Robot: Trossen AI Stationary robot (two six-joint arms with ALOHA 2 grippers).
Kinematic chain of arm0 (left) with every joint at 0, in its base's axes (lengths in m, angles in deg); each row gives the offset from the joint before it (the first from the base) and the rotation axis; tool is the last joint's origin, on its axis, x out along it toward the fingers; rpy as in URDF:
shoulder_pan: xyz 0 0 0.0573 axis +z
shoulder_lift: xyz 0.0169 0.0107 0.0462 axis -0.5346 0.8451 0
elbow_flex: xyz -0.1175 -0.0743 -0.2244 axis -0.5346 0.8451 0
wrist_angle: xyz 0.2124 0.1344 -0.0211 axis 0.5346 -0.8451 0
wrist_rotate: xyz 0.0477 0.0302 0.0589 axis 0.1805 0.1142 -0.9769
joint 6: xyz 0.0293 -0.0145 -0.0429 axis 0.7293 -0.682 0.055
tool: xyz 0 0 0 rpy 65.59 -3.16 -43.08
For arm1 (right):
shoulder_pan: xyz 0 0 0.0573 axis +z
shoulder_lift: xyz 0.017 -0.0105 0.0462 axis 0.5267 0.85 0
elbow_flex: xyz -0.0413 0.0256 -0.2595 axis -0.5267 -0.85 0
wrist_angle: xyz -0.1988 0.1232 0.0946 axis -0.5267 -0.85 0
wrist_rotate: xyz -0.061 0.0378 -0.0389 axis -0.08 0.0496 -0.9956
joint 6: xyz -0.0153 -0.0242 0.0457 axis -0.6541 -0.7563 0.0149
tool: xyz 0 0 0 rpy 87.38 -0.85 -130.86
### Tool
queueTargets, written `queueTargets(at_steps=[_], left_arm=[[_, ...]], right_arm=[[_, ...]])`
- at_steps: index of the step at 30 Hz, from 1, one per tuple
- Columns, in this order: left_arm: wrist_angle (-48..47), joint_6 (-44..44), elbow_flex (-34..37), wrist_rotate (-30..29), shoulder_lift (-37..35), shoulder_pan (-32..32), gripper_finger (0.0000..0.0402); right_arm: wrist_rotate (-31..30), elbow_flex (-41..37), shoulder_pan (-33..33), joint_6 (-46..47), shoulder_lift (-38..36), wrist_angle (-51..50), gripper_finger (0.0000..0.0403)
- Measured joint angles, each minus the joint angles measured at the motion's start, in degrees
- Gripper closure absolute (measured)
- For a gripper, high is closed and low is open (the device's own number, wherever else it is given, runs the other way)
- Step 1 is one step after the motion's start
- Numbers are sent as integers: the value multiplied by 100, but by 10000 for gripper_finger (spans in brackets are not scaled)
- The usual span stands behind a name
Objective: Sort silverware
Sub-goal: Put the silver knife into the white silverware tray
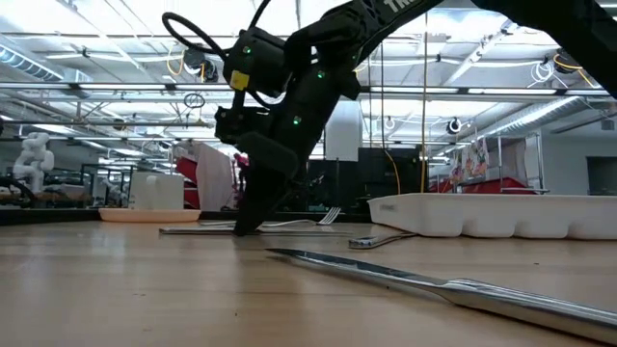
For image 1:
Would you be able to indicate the silver table knife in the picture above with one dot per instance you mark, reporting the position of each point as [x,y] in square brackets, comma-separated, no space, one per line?
[202,231]
[373,241]
[506,301]

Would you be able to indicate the silver ventilation duct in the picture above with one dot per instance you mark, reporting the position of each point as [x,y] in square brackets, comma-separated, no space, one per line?
[24,62]
[540,115]

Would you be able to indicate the black equipment cabinet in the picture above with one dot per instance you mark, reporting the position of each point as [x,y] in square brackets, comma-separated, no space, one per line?
[385,173]

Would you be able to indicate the red tilted bin shelf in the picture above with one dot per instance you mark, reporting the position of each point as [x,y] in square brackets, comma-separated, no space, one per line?
[185,168]

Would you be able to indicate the white draped cover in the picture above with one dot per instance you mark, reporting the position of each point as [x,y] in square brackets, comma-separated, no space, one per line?
[214,173]

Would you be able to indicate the long overhead light bar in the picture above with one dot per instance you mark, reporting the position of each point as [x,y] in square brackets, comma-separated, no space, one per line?
[120,87]

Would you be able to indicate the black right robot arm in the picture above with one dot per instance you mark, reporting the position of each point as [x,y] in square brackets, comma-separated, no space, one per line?
[347,29]

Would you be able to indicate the black background rig frame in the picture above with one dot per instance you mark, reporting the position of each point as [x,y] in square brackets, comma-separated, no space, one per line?
[83,185]

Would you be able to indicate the small silver fork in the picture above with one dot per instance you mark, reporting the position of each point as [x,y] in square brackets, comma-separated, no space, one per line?
[217,223]

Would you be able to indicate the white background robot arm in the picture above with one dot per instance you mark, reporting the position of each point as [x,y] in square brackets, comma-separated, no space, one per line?
[34,159]

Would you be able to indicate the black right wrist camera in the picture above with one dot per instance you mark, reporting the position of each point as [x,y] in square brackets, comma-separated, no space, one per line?
[258,60]

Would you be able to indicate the white plastic cutlery tray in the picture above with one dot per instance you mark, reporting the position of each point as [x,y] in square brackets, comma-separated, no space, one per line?
[482,212]

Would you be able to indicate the dark wall screen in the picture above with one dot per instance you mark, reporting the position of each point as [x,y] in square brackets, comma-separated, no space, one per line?
[602,176]

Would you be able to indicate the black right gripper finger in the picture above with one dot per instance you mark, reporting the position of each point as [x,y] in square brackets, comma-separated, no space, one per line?
[265,173]
[294,183]

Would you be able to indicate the peach ceramic saucer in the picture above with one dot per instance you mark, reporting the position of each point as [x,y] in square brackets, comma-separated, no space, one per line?
[149,215]

